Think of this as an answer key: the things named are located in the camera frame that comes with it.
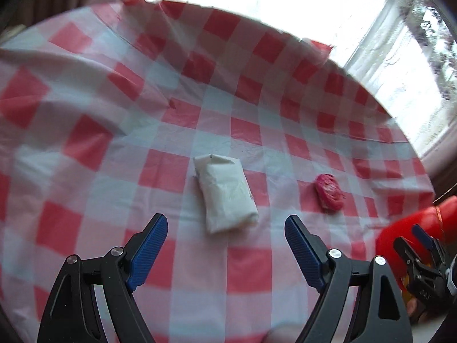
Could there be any white tissue pack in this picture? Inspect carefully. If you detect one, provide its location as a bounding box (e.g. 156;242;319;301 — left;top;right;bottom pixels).
194;154;259;234

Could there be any person's right hand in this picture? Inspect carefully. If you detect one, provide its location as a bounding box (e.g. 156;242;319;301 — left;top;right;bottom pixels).
406;297;428;326

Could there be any red thermos bottle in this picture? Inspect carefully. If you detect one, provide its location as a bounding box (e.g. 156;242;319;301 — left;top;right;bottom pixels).
376;196;457;291

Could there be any white lace curtain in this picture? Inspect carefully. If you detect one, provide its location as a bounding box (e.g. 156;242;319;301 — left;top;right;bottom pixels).
344;0;456;156

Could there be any red white checkered tablecloth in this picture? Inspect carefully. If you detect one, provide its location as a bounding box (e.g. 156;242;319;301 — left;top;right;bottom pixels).
1;1;434;342

